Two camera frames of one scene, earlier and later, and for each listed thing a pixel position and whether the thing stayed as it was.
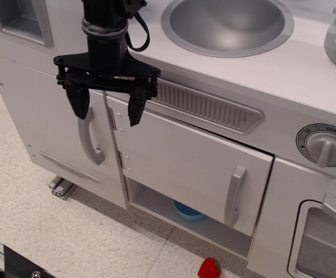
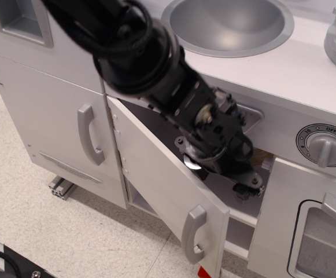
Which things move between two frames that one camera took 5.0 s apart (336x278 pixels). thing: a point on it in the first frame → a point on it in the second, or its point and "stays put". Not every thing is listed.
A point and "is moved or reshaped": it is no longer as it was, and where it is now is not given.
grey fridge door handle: (83, 125) stays put
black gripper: (107, 63) → (212, 138)
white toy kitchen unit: (247, 145) stays put
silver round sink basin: (227, 28) stays put
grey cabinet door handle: (231, 211) → (196, 215)
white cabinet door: (189, 163) is moved or reshaped
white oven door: (322, 244) stays put
